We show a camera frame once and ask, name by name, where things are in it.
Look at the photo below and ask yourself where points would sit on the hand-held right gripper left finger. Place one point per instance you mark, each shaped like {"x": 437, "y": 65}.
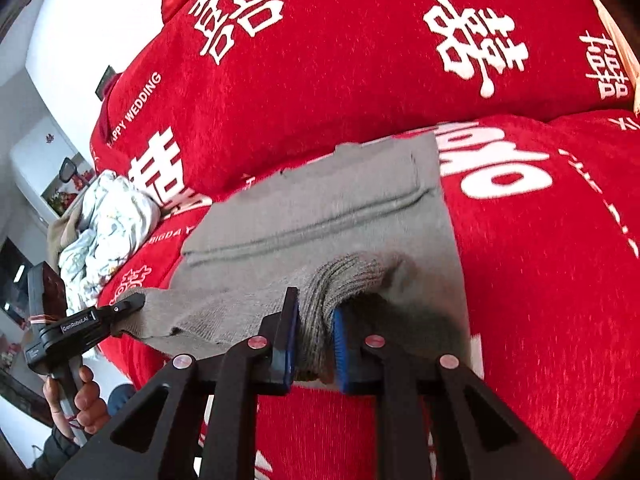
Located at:
{"x": 287, "y": 350}

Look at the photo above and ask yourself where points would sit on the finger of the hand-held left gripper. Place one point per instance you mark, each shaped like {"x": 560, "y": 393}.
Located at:
{"x": 129, "y": 310}

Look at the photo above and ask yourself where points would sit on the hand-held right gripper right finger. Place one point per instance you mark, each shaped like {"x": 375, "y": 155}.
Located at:
{"x": 341, "y": 355}

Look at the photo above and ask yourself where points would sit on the grey knit sweater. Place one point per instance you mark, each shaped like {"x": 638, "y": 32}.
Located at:
{"x": 325, "y": 210}

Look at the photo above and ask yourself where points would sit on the person's left forearm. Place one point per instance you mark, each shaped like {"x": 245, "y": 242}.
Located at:
{"x": 57, "y": 452}

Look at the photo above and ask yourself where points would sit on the person's left hand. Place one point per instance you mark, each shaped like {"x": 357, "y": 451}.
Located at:
{"x": 90, "y": 405}

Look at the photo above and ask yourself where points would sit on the white floral cloth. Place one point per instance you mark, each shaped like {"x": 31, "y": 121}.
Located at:
{"x": 115, "y": 225}

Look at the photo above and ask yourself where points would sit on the person's blue trousers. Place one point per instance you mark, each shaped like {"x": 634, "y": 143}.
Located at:
{"x": 120, "y": 400}

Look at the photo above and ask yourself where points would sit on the beige cloth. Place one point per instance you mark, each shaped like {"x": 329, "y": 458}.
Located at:
{"x": 62, "y": 235}

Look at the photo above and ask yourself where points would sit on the small black mirror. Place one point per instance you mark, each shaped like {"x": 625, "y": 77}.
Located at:
{"x": 67, "y": 170}

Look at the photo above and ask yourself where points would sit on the white cabinet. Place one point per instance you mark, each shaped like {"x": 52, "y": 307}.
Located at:
{"x": 40, "y": 160}

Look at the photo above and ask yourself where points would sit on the red printed sofa cover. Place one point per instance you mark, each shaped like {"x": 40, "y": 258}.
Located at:
{"x": 350, "y": 60}

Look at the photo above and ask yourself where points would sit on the cream crumpled cloth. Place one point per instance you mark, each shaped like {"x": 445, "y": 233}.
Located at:
{"x": 620, "y": 45}

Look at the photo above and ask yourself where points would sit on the dark wall socket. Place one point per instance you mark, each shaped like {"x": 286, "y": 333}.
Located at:
{"x": 105, "y": 82}

